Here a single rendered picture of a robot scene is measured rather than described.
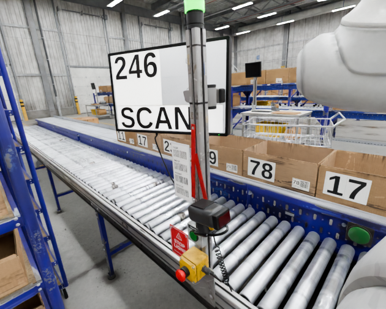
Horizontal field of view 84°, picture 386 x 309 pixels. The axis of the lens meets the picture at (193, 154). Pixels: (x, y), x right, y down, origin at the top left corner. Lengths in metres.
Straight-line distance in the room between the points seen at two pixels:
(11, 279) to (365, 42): 0.84
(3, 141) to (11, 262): 0.31
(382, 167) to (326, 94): 1.04
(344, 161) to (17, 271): 1.41
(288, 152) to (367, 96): 1.13
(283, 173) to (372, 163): 0.43
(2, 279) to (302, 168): 1.13
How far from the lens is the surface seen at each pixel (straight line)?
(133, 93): 0.89
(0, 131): 0.61
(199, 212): 0.62
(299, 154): 1.45
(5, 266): 0.75
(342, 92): 0.37
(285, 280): 0.93
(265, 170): 1.23
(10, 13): 17.50
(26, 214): 0.67
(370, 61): 0.35
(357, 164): 1.40
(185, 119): 0.77
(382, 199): 1.13
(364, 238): 1.13
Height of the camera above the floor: 1.41
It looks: 17 degrees down
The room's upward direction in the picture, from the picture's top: 3 degrees counter-clockwise
